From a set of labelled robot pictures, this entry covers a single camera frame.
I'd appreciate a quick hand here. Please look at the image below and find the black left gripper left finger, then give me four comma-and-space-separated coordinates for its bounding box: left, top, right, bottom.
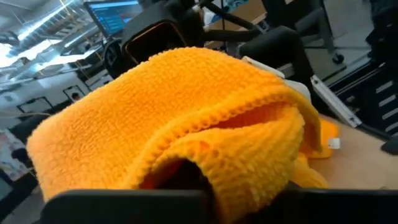
39, 163, 216, 224

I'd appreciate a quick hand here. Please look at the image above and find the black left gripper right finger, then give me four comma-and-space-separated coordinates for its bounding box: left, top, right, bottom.
239, 182, 398, 224

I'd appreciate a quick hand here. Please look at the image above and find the orange microfiber towel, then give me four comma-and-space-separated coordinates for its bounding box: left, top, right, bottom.
26, 46, 340, 224

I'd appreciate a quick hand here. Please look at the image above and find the black slotted equipment rack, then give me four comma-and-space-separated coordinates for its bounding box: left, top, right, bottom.
329, 58, 398, 141

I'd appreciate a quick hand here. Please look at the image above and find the gray stand leg with caster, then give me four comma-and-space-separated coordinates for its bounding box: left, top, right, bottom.
298, 0, 345, 65

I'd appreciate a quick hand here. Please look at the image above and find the lit computer monitor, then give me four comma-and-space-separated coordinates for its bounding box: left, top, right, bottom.
83, 0, 144, 37

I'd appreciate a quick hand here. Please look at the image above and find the silver metal bracket plate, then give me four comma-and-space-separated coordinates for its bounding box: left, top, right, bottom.
310, 74, 363, 128

